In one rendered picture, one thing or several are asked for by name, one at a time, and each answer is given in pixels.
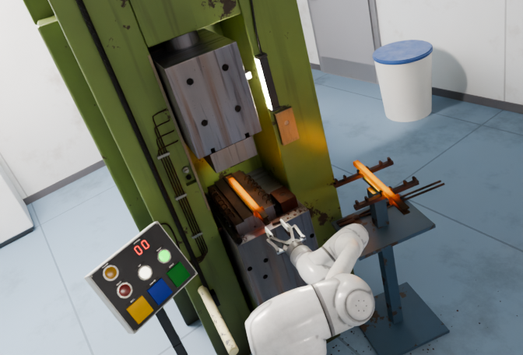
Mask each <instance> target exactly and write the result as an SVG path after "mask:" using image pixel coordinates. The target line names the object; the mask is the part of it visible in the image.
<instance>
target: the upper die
mask: <svg viewBox="0 0 523 355"><path fill-rule="evenodd" d="M245 136H246V139H243V140H241V141H239V142H236V143H234V144H232V145H230V146H228V147H225V148H223V149H221V150H218V151H215V150H214V149H211V152H212V153H211V154H209V155H208V156H205V157H203V158H204V159H205V160H206V162H207V163H208V164H209V165H210V167H211V168H212V169H213V170H214V171H215V172H216V173H219V172H220V171H222V170H226V169H227V168H229V167H232V166H234V165H236V164H238V163H240V162H242V161H245V160H247V159H249V158H251V157H253V156H256V155H258V153H257V150H256V148H255V144H254V140H253V137H252V136H249V135H247V134H245Z"/></svg>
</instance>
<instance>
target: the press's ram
mask: <svg viewBox="0 0 523 355"><path fill-rule="evenodd" d="M197 32H198V36H199V39H200V41H199V42H197V43H196V44H193V45H192V46H190V47H186V48H184V49H180V50H177V51H167V50H166V48H165V46H164V43H162V44H159V45H156V46H154V47H151V48H148V50H149V53H150V55H151V58H152V60H153V64H154V65H155V68H156V71H157V73H158V76H159V78H160V82H161V83H162V86H163V89H164V92H165V94H166V96H167V99H168V101H169V104H170V107H171V110H172V111H173V114H174V117H175V119H176V122H177V125H178V128H179V129H180V132H181V135H182V138H183V140H184V142H185V143H186V144H187V145H188V147H189V148H190V149H191V151H192V152H193V153H194V154H195V155H196V156H197V158H198V159H201V158H203V157H205V156H208V155H209V154H211V153H212V152H211V149H214V150H215V151H218V150H221V149H223V148H225V147H228V146H230V145H232V144H234V143H236V142H239V141H241V140H243V139H246V136H245V134H247V135H249V136H252V135H254V134H256V133H259V132H261V131H262V128H261V125H260V122H259V119H258V114H257V111H256V108H255V105H254V101H253V97H252V95H251V90H250V86H249V84H248V79H250V78H252V76H251V72H250V71H248V70H246V71H244V66H243V62H242V60H241V56H240V52H239V49H238V46H237V42H236V41H235V40H231V39H229V38H227V37H224V36H221V35H219V34H217V33H213V32H212V31H209V30H206V29H204V28H203V29H200V30H197Z"/></svg>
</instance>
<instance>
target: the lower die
mask: <svg viewBox="0 0 523 355"><path fill-rule="evenodd" d="M230 175H232V176H233V178H234V179H235V180H236V181H237V182H238V183H239V184H240V186H241V187H242V188H243V189H244V190H245V191H246V192H247V193H248V194H249V195H250V196H251V197H252V198H253V199H254V201H255V202H256V203H257V204H258V205H259V206H260V207H261V206H262V207H263V208H264V211H265V212H266V213H267V214H268V216H269V217H268V220H269V221H271V220H273V219H275V218H276V212H275V210H274V206H273V204H272V203H271V202H270V201H269V200H268V201H267V204H266V203H265V201H266V199H267V198H266V197H265V196H264V197H263V199H262V196H263V194H262V193H261V192H260V193H259V194H260V195H258V192H259V190H258V189H257V188H256V192H255V191H254V188H255V186H254V185H252V188H251V182H250V181H249V184H248V183H247V180H248V179H247V177H246V178H245V180H244V177H245V175H244V174H243V173H242V172H241V171H240V170H239V171H237V172H235V173H230V174H227V175H225V176H223V178H222V179H220V180H218V181H216V182H214V185H211V186H209V187H208V188H207V189H208V190H209V189H210V188H214V189H215V190H216V192H218V194H219V195H220V196H221V198H222V199H223V200H224V202H225V203H226V204H227V205H228V208H230V209H231V212H233V213H234V215H235V217H233V214H229V215H228V218H229V221H230V223H231V225H232V226H233V228H234V229H235V230H236V232H237V233H238V234H239V235H240V236H241V235H243V234H246V233H247V232H249V231H251V230H253V229H255V228H257V227H260V226H261V225H263V222H262V221H261V220H260V219H259V218H258V217H256V216H255V214H254V210H253V209H252V208H251V207H250V206H249V205H248V204H247V202H246V201H245V200H244V199H243V198H242V197H241V195H240V194H239V193H238V192H237V190H236V189H235V188H234V187H233V186H232V184H231V183H230V182H229V181H228V180H227V179H226V177H228V176H230ZM254 226H256V227H254Z"/></svg>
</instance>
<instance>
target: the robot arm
mask: <svg viewBox="0 0 523 355"><path fill-rule="evenodd" d="M280 222H281V225H282V226H283V227H284V228H285V229H286V230H287V231H288V232H290V235H291V238H290V239H289V240H288V241H281V240H280V239H278V238H275V237H273V234H272V233H271V232H270V231H269V229H268V228H267V227H265V231H266V233H267V238H268V239H266V240H267V243H268V245H269V246H270V247H271V248H272V249H273V250H274V251H275V252H277V255H280V254H281V253H283V252H284V253H286V254H287V255H288V256H289V257H290V261H291V262H292V263H293V265H294V266H295V267H296V269H297V270H298V272H299V274H300V276H301V278H302V279H303V280H304V281H305V283H306V284H307V286H302V287H298V288H296V289H293V290H290V291H287V292H285V293H282V294H280V295H278V296H276V297H273V298H272V299H270V300H268V301H266V302H265V303H263V304H261V305H260V306H259V307H257V308H256V309H255V310H254V311H253V312H252V313H251V314H250V315H249V317H248V319H247V320H246V322H245V328H246V332H247V337H248V342H249V345H250V348H251V353H252V355H326V353H327V349H326V339H329V338H331V337H333V336H336V335H338V334H339V333H341V332H344V331H346V330H348V329H351V328H353V327H354V326H358V325H362V324H364V323H365V322H367V321H368V320H369V319H370V318H371V316H372V314H373V313H374V309H375V300H374V295H373V293H372V290H371V288H370V287H369V286H368V284H367V283H366V282H365V281H364V280H362V279H361V278H360V277H358V276H355V275H353V274H350V273H351V272H352V269H353V267H354V265H355V263H356V260H357V259H358V258H359V257H360V255H361V253H362V251H363V249H364V248H365V247H366V245H367V242H368V241H369V234H368V232H367V230H366V229H365V228H364V227H363V226H362V225H360V224H357V223H352V224H350V225H347V226H345V227H343V228H342V229H341V230H339V231H338V232H337V233H336V234H334V235H333V236H332V237H331V238H330V239H328V240H327V242H326V243H325V244H324V245H323V246H322V247H320V248H319V249H318V250H316V251H312V250H311V249H309V247H308V246H306V245H303V244H302V242H303V241H307V240H306V237H305V235H303V234H302V233H301V232H300V230H299V229H298V227H297V225H293V226H290V225H289V224H288V223H285V222H284V221H283V220H282V219H280ZM293 230H295V231H296V233H297V235H298V236H299V238H300V240H299V239H295V238H294V234H293ZM276 244H277V245H278V246H280V247H282V248H283V249H281V248H278V247H277V246H276Z"/></svg>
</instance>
